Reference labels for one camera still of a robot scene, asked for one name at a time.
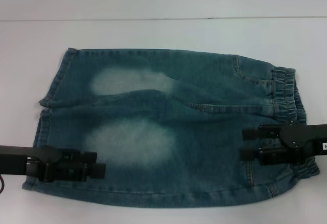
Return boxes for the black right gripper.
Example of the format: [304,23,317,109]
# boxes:
[239,122,327,166]

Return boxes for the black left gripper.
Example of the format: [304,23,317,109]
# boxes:
[0,144,107,183]

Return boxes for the blue denim shorts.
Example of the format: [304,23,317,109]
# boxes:
[21,47,321,209]

